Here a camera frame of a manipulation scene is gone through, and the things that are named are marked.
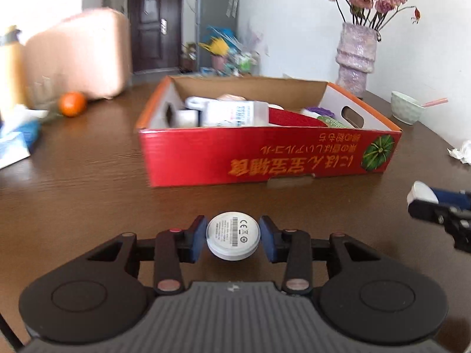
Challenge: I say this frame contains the crumpled white tissue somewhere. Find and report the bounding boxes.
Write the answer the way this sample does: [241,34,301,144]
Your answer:
[447,140,471,165]

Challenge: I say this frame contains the pink suitcase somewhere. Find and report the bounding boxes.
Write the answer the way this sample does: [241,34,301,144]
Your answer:
[24,7,133,100]

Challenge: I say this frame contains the small white cylinder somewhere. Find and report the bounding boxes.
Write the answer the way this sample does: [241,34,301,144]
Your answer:
[407,181,439,205]

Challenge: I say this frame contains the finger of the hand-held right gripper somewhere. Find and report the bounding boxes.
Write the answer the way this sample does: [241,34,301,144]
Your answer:
[431,187,471,209]
[408,200,471,254]

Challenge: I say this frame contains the yellow thermos jug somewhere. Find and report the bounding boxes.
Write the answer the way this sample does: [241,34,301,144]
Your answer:
[0,26,26,118]

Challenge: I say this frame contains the pale cube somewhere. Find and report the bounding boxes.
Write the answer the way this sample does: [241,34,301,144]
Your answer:
[173,109,199,129]

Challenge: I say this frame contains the pink glitter vase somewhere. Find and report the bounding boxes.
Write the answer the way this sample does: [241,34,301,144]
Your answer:
[335,22,379,96]

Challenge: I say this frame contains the pale green bowl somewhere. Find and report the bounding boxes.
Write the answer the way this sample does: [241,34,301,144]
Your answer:
[391,91,425,125]

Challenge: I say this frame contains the white bottle with label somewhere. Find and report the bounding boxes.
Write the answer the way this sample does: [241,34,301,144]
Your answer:
[199,100,269,127]

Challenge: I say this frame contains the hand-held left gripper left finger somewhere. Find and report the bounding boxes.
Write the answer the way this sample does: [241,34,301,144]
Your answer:
[86,215,206,295]

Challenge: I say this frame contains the red lint brush white handle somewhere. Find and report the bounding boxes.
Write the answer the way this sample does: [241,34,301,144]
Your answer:
[185,96,322,127]

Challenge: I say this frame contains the blue tissue packet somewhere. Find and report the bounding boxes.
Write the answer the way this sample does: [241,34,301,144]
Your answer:
[0,105,43,170]

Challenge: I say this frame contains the red cardboard box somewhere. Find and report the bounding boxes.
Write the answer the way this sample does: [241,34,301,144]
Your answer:
[135,75,403,188]

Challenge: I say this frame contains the clear glass cup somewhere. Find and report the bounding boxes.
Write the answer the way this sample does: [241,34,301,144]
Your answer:
[26,77,52,111]

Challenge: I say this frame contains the orange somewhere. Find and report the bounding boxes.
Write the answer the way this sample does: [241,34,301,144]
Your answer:
[59,92,88,117]

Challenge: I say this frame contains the grey refrigerator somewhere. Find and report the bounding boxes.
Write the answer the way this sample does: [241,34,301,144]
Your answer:
[195,0,241,70]

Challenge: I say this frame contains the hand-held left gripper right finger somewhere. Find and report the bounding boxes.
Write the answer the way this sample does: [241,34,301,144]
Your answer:
[259,215,379,295]

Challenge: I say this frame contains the white round puck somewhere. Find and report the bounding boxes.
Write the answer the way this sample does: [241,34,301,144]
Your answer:
[206,211,261,262]

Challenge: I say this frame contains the dark brown door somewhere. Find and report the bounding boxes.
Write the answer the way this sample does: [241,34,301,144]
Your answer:
[127,0,184,73]

